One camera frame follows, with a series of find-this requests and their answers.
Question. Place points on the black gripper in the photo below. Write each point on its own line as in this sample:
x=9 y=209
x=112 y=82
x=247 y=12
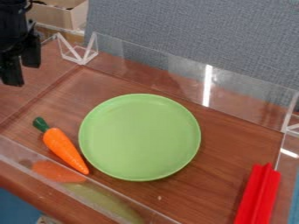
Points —
x=19 y=40

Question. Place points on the orange toy carrot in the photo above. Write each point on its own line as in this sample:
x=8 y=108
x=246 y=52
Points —
x=60 y=145

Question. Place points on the cardboard box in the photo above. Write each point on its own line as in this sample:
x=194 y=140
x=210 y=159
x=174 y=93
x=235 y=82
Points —
x=61 y=13

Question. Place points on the green round plate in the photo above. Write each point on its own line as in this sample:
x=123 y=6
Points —
x=139 y=137

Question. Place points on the clear acrylic triangle bracket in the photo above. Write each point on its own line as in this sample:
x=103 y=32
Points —
x=75 y=53

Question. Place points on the clear acrylic tray wall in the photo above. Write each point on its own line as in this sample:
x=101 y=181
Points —
x=248 y=123

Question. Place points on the red plastic bracket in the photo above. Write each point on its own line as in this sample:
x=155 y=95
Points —
x=259 y=196

